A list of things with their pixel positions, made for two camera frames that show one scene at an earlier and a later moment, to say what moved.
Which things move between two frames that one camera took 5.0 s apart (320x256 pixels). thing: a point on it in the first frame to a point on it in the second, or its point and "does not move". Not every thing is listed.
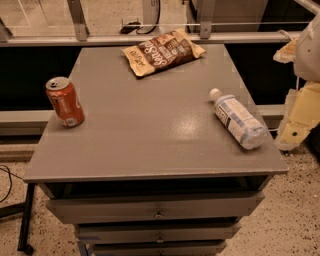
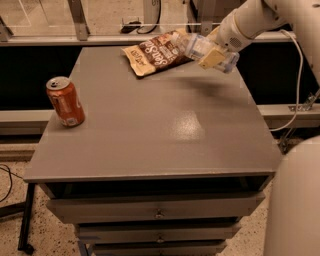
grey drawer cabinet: [152, 170] does not move
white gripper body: [308, 55] to [232, 37]
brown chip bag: [161, 52] does not move
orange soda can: [65, 101] does not move
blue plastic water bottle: [239, 120] to [205, 50]
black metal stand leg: [23, 209] does not move
